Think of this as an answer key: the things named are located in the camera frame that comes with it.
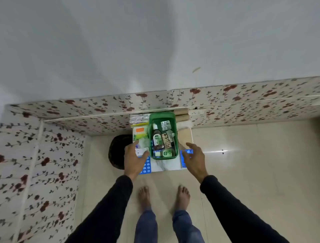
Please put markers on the person's left hand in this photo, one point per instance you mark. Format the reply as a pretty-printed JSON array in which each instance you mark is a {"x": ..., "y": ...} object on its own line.
[{"x": 133, "y": 162}]

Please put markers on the person's right hand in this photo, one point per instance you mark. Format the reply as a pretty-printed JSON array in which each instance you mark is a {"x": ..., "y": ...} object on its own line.
[{"x": 196, "y": 161}]

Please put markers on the person's left thumb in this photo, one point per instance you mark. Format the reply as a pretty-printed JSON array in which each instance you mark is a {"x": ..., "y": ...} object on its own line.
[{"x": 145, "y": 157}]

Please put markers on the person's right thumb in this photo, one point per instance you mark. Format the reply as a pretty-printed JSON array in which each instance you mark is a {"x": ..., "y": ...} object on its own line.
[{"x": 185, "y": 157}]

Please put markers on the person's left forearm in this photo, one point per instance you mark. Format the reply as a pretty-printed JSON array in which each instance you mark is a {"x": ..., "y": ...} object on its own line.
[{"x": 105, "y": 212}]

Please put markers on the person's right forearm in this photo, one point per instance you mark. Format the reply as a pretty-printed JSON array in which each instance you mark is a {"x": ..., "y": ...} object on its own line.
[{"x": 232, "y": 212}]

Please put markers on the blue pill organizer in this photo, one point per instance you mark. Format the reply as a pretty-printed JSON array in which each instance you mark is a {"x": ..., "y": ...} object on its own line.
[
  {"x": 186, "y": 152},
  {"x": 146, "y": 167}
]

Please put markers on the white medicine packet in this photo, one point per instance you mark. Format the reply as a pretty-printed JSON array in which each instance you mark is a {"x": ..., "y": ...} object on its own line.
[{"x": 142, "y": 151}]

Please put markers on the green plastic basket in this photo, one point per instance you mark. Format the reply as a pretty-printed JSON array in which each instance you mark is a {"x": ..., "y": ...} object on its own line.
[{"x": 151, "y": 140}]

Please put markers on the brown bottle with green label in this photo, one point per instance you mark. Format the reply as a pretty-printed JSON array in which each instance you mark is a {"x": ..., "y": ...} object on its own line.
[{"x": 157, "y": 140}]

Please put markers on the white box with orange label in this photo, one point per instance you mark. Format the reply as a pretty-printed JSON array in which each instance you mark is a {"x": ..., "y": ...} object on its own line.
[{"x": 140, "y": 133}]

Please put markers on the clear plastic packet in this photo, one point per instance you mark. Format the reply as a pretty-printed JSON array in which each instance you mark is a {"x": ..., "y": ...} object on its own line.
[{"x": 172, "y": 136}]

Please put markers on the brown tablet strip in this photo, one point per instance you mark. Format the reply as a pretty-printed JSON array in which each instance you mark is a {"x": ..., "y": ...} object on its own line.
[{"x": 166, "y": 140}]

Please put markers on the black round stool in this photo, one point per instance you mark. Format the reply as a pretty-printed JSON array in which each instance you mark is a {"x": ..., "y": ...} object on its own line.
[{"x": 117, "y": 151}]

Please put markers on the yellow tablet strip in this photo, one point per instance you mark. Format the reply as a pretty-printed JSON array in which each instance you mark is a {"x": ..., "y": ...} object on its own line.
[{"x": 140, "y": 125}]

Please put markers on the silver blister pack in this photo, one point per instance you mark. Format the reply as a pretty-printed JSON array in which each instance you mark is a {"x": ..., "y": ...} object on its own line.
[{"x": 166, "y": 125}]

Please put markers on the stack of silver blister packs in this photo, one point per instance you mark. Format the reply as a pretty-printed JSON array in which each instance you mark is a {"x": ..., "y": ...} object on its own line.
[{"x": 138, "y": 118}]

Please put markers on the person's right foot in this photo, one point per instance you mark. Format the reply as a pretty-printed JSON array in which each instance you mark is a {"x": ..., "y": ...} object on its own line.
[{"x": 183, "y": 197}]

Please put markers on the person's foot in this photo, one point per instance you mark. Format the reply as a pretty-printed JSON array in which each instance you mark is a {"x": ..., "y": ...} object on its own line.
[
  {"x": 145, "y": 197},
  {"x": 183, "y": 197}
]

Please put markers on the person's left foot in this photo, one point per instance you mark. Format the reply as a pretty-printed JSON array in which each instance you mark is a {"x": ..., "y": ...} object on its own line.
[{"x": 145, "y": 197}]

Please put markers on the person's right leg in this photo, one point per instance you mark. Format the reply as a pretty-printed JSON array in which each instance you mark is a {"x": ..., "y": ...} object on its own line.
[{"x": 186, "y": 227}]

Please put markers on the person's leg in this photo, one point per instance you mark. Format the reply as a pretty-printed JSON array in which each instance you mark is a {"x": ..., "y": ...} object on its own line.
[
  {"x": 146, "y": 227},
  {"x": 186, "y": 227}
]

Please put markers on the person's left leg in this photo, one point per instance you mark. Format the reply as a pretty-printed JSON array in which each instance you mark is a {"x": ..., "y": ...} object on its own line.
[{"x": 146, "y": 227}]

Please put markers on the white wall conduit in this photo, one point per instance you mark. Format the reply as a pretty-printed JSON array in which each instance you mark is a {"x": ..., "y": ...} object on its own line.
[{"x": 225, "y": 105}]

